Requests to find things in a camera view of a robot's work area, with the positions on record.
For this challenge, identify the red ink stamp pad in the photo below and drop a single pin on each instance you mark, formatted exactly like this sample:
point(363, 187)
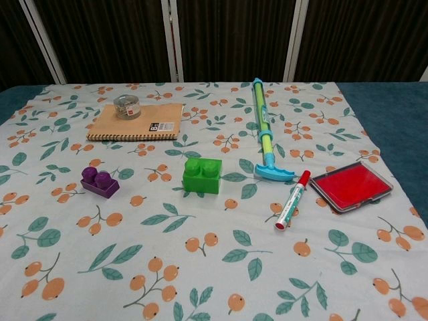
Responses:
point(347, 185)

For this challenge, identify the small purple building block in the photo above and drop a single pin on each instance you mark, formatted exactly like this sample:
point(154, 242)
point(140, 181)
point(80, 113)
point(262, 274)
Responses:
point(100, 188)

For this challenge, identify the dark pleated partition panel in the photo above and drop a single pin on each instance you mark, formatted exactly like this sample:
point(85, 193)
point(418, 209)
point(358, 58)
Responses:
point(368, 40)
point(16, 50)
point(234, 40)
point(110, 40)

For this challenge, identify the white partition frame post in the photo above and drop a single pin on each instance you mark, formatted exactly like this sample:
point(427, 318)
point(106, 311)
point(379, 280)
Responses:
point(296, 40)
point(45, 40)
point(172, 40)

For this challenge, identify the kraft spiral notebook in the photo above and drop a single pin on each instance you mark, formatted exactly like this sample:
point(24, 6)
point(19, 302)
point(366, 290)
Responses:
point(133, 125)

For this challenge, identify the floral fruit print tablecloth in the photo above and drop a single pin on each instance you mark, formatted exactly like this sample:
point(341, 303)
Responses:
point(214, 267)

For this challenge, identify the green building block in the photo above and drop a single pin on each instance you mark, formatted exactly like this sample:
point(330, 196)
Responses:
point(200, 183)

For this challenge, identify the red marker pen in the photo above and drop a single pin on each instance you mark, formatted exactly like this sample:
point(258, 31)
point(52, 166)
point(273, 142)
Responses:
point(292, 200)

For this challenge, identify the green blue toy water pump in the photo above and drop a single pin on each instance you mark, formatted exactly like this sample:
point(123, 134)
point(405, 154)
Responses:
point(260, 110)

